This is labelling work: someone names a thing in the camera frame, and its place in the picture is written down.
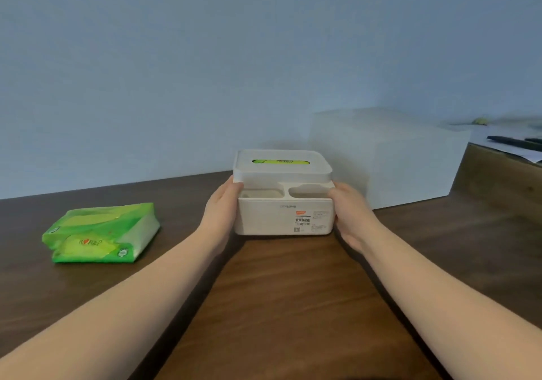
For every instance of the person's right thumb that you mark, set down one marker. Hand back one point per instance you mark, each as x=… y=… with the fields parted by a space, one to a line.
x=341 y=190

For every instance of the green soft tissue packet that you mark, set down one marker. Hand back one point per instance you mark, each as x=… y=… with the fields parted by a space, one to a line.
x=99 y=233

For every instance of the person's right hand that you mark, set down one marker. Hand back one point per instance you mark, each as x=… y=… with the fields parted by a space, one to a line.
x=355 y=219

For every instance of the person's right forearm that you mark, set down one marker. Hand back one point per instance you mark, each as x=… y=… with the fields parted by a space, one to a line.
x=440 y=307

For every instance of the large white box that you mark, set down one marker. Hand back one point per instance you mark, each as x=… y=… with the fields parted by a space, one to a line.
x=381 y=155

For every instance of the white plastic tissue box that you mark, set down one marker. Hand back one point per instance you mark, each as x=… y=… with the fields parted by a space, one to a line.
x=281 y=214

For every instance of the black pen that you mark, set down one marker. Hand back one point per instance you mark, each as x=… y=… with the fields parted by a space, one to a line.
x=514 y=142

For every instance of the person's left thumb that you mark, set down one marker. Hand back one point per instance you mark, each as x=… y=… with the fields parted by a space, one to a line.
x=235 y=186

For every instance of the person's left forearm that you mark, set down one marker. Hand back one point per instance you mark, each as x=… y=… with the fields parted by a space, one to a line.
x=127 y=303

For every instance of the green tissue pack inside box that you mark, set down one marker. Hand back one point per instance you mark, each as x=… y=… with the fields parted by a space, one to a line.
x=279 y=162

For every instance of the wooden raised shelf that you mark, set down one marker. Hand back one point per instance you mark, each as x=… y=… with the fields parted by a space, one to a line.
x=499 y=181

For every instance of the white paper sheet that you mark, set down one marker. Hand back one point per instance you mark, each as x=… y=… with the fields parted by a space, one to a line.
x=504 y=138

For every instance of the small yellow-green object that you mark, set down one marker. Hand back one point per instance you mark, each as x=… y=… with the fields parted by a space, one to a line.
x=480 y=120

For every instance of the person's left hand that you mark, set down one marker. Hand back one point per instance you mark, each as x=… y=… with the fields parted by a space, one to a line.
x=218 y=217

